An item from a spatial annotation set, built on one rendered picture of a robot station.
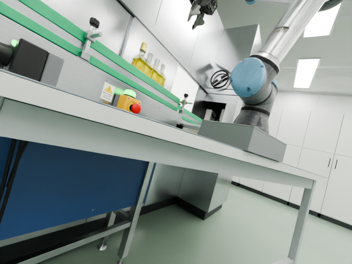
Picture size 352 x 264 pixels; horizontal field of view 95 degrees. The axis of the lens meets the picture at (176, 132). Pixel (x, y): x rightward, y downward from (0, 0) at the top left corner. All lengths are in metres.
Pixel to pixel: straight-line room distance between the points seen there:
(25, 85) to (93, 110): 0.09
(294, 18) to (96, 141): 0.68
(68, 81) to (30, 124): 0.25
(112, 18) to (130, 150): 0.82
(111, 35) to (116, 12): 0.12
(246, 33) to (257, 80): 1.62
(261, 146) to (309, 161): 3.85
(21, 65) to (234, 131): 0.59
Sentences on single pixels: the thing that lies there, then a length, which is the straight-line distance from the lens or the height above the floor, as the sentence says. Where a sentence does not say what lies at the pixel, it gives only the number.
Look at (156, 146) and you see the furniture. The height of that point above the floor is 0.69.
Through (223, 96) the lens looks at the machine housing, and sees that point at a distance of 1.87.
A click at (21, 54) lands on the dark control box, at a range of 0.48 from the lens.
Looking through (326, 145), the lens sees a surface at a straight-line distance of 4.52.
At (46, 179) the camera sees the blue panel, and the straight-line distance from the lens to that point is 0.65.
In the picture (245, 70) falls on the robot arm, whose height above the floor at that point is 1.01.
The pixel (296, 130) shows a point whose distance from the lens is 4.51.
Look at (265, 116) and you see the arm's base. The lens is 0.73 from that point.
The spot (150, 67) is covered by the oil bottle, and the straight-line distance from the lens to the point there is 0.95.
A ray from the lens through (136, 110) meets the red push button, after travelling 0.59.
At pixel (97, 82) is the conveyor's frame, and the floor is 0.83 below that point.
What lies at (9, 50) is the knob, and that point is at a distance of 0.49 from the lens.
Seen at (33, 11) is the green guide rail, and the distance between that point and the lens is 0.61.
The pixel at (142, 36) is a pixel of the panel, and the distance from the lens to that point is 1.15.
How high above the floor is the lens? 0.72
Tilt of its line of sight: 2 degrees up
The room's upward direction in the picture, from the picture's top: 16 degrees clockwise
